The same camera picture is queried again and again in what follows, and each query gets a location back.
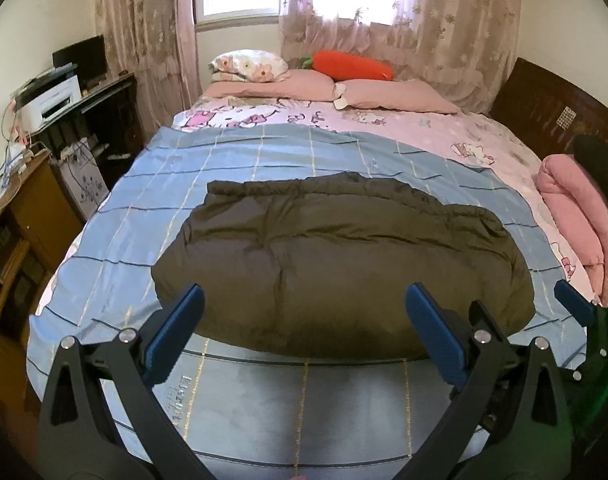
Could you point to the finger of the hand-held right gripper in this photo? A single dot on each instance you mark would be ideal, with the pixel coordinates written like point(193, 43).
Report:
point(576, 302)

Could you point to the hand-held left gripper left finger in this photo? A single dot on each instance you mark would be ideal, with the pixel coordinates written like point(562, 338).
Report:
point(176, 330)

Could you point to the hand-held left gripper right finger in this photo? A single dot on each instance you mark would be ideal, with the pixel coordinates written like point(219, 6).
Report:
point(433, 330)

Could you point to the olive hooded puffer jacket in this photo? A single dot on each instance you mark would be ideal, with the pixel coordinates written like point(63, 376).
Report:
point(334, 260)

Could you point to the pink folded quilt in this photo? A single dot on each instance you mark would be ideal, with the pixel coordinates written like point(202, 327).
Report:
point(578, 215)

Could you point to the dark cloth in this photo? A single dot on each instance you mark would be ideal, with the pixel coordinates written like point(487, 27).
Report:
point(593, 165)

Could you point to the blue checked blanket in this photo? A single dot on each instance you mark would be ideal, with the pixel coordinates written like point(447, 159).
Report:
point(159, 175)

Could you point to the white floral storage box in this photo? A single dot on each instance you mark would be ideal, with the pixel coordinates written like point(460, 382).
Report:
point(81, 182)

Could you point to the brown wooden cabinet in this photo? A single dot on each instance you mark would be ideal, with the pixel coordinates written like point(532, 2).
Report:
point(39, 205)

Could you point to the dark wooden headboard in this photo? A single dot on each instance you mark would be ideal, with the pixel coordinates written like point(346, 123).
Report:
point(533, 100)

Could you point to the pink cartoon bedsheet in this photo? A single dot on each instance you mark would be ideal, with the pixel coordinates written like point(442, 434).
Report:
point(383, 115)

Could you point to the black computer desk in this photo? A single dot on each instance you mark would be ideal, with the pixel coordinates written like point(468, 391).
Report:
point(114, 110)

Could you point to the pink pillow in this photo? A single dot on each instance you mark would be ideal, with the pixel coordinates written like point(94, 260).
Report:
point(398, 96)
point(284, 87)

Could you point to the white printer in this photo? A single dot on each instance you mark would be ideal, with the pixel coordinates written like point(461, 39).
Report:
point(51, 102)

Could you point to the white floral pillow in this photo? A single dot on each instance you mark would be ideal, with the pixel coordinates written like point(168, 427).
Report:
point(249, 65)

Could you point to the orange carrot plush pillow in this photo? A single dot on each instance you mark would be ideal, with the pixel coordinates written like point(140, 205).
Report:
point(354, 65)

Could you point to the black monitor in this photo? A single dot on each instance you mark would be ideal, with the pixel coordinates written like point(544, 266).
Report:
point(84, 57)

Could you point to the beige floral curtain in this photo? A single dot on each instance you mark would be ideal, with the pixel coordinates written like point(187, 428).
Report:
point(144, 35)

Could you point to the sheer pink floral curtain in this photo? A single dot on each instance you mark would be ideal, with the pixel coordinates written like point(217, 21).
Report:
point(458, 20)

